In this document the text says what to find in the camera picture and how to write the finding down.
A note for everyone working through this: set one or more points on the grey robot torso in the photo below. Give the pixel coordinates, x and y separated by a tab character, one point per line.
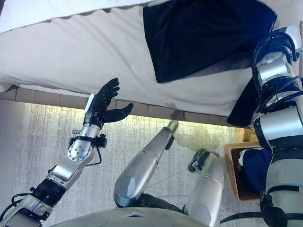
118	218

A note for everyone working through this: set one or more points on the woven wicker basket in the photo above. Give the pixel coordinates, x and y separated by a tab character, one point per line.
232	175

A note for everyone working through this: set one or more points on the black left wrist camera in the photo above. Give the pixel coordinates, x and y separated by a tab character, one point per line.
102	140

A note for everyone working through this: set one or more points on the black garment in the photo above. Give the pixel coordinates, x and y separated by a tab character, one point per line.
201	35

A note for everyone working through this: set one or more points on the white duvet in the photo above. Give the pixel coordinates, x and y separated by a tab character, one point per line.
47	14

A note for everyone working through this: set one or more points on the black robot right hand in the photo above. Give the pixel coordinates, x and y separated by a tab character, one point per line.
294	37

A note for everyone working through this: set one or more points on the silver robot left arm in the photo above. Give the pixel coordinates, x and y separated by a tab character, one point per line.
68	168

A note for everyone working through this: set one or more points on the grey striped rug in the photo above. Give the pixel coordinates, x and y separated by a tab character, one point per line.
47	132

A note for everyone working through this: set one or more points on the white shirt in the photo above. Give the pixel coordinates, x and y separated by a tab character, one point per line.
241	158

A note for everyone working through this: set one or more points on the dark blue garment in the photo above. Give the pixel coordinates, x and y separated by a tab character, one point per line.
255	165

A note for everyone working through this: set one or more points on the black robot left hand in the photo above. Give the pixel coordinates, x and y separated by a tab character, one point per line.
101	106

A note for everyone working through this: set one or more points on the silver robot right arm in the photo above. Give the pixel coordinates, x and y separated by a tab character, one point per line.
279	127

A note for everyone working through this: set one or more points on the bed with beige cover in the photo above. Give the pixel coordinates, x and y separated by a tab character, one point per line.
82	52

